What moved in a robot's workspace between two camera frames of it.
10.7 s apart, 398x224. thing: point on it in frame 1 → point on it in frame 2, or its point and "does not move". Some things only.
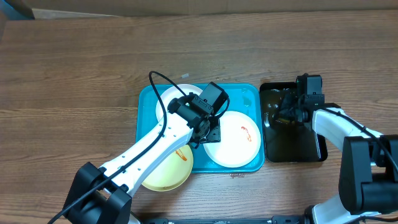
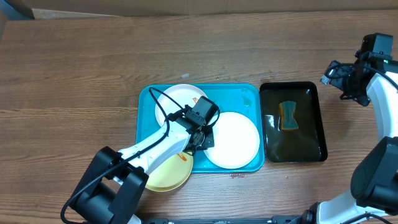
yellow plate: (173, 172) does not move
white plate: (239, 142) does not move
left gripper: (216, 134) → (209, 142)
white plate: (173, 92) does not move
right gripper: (289, 113) → (337, 84)
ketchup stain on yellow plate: (181, 156) does not move
